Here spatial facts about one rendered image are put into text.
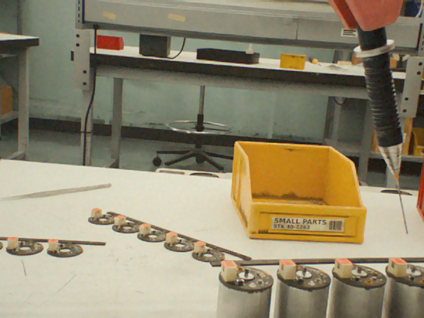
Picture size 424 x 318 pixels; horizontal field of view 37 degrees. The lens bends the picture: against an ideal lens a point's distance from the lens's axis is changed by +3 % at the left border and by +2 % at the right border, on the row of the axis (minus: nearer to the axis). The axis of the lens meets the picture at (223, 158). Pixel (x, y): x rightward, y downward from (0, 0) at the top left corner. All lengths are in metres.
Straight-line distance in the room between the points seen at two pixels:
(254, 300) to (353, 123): 4.48
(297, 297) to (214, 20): 2.25
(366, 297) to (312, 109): 4.40
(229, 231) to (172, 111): 4.19
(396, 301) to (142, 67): 2.33
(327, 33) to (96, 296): 2.18
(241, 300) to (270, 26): 2.26
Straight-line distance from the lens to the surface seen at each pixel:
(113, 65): 2.65
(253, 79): 2.59
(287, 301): 0.29
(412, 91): 2.62
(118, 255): 0.48
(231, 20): 2.51
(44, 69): 4.88
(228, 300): 0.29
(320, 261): 0.32
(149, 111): 4.74
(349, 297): 0.30
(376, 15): 0.27
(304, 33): 2.52
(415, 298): 0.32
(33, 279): 0.44
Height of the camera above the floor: 0.93
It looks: 12 degrees down
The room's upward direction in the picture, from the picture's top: 5 degrees clockwise
